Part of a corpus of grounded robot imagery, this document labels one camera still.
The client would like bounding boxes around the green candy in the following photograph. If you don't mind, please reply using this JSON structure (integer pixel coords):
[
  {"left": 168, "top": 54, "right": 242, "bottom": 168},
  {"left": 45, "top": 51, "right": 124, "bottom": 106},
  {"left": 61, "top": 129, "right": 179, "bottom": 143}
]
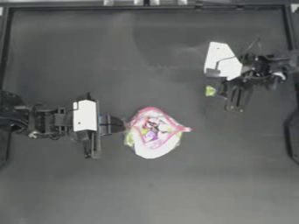
[{"left": 204, "top": 85, "right": 218, "bottom": 98}]

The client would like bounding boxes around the clear bag with pink zip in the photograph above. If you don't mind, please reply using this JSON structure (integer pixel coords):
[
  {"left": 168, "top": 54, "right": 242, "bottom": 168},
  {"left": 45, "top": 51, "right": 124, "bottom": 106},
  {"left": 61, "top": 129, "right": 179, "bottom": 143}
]
[{"left": 123, "top": 106, "right": 192, "bottom": 160}]

